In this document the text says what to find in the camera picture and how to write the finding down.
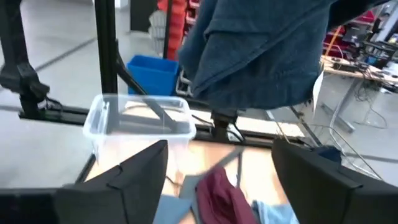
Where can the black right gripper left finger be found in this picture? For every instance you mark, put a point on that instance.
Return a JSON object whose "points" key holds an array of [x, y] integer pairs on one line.
{"points": [[124, 196]]}

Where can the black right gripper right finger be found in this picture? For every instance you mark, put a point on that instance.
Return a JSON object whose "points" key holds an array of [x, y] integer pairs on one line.
{"points": [[320, 196]]}

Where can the blue towel cloth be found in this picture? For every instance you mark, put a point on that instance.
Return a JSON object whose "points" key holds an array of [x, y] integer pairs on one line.
{"points": [[171, 211]]}

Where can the maroon cloth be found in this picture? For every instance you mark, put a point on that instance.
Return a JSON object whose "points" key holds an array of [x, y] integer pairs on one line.
{"points": [[220, 202]]}

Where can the dark blue sweater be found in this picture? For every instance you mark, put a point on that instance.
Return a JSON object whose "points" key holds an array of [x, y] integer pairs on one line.
{"points": [[255, 62]]}

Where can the blue striped folded shirt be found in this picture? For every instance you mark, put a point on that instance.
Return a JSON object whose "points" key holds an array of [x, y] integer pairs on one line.
{"points": [[273, 214]]}

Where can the dark grey clothes hanger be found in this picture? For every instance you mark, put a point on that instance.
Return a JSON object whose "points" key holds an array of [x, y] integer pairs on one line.
{"points": [[192, 183]]}

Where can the clear plastic bin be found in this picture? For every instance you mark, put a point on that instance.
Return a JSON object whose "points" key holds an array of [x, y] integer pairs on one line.
{"points": [[99, 130]]}

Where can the blue plastic floor bin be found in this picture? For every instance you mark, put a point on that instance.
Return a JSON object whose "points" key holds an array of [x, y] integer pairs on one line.
{"points": [[152, 76]]}

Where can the cluttered wooden workbench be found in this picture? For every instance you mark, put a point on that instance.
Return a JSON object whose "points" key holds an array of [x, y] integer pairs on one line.
{"points": [[342, 70]]}

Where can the red storage bins shelf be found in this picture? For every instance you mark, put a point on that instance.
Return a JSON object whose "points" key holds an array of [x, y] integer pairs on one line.
{"points": [[178, 18]]}

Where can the black aluminium table frame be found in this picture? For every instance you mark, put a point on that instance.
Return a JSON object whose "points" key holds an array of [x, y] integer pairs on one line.
{"points": [[105, 46]]}

